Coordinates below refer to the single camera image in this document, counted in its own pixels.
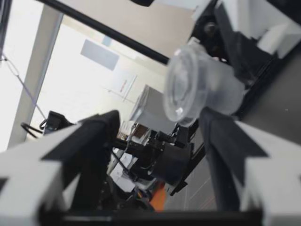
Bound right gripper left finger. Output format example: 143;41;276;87
0;109;121;226

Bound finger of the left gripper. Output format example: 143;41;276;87
214;0;301;86

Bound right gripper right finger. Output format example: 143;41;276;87
199;106;301;226

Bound clear plastic cup with lid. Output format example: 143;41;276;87
164;44;246;126

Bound orange object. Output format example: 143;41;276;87
150;185;168;211

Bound grey cabinet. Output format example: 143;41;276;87
130;84;181;133

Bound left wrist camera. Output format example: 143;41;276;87
190;0;227;59

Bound thin purple cable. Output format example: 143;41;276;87
0;53;49;120

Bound white wall poster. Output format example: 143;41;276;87
106;70;138;102

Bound grey wall panel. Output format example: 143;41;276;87
80;39;120;71

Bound black frame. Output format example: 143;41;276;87
0;0;170;65

